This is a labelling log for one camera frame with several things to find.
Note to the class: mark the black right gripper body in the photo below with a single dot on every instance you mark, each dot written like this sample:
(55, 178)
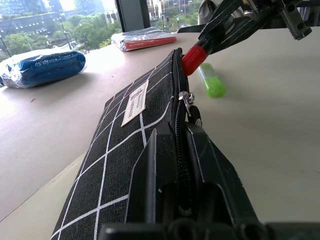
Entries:
(295, 17)

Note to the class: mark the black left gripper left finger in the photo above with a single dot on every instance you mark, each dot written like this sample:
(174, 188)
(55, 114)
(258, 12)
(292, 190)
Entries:
(150, 175)

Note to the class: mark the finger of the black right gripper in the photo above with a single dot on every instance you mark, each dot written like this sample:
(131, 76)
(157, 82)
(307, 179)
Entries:
(245, 30)
(220, 20)

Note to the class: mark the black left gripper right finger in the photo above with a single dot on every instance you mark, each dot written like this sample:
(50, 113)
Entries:
(217, 180)

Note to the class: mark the black grid pattern zip pouch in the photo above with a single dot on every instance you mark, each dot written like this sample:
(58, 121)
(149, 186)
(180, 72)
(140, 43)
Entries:
(112, 155)

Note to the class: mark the red marker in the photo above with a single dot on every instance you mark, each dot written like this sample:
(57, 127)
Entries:
(193, 60)

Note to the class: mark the green highlighter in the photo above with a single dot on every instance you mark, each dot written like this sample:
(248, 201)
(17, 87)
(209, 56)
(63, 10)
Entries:
(212, 81)

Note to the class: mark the red and blue plastic package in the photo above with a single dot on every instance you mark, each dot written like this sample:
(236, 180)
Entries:
(145, 38)

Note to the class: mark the blue cloth in plastic bag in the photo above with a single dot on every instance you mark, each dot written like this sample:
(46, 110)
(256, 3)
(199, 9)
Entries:
(47, 67)

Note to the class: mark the dark window frame post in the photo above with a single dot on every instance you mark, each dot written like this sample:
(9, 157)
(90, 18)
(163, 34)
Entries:
(132, 15)

